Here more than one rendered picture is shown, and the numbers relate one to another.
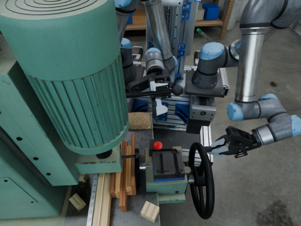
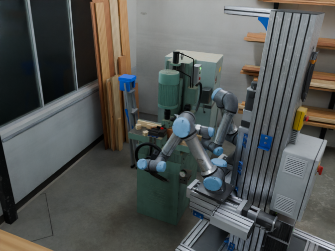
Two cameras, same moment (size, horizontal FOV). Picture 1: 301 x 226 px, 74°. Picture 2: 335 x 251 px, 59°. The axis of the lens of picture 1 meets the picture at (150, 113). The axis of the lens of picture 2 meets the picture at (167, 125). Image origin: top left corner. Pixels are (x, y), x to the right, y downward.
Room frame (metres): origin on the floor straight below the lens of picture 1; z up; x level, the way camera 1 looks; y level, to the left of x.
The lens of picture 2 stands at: (1.38, -2.09, 2.13)
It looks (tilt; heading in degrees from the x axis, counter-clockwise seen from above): 25 degrees down; 115
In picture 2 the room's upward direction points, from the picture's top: 3 degrees clockwise
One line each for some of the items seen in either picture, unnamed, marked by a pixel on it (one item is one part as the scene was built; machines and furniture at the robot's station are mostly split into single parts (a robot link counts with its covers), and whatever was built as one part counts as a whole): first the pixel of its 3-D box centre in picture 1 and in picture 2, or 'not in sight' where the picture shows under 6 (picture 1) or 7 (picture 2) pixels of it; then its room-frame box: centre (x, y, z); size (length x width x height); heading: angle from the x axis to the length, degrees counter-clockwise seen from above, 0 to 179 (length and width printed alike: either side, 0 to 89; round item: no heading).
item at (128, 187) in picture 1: (129, 169); not in sight; (0.33, 0.07, 0.93); 0.15 x 0.02 x 0.07; 3
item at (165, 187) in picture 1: (164, 170); (156, 139); (0.33, -0.05, 0.92); 0.15 x 0.13 x 0.09; 3
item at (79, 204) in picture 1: (77, 202); not in sight; (0.25, 0.26, 0.82); 0.04 x 0.03 x 0.04; 50
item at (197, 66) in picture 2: not in sight; (196, 73); (0.45, 0.47, 1.40); 0.10 x 0.06 x 0.16; 93
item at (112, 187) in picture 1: (115, 165); not in sight; (0.35, 0.13, 0.93); 0.21 x 0.02 x 0.05; 3
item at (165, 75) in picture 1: (158, 82); not in sight; (0.60, -0.03, 1.09); 0.12 x 0.09 x 0.08; 3
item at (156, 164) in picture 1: (165, 158); (157, 132); (0.34, -0.05, 0.99); 0.13 x 0.11 x 0.06; 3
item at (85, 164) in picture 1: (100, 158); (167, 122); (0.33, 0.16, 0.99); 0.14 x 0.07 x 0.09; 93
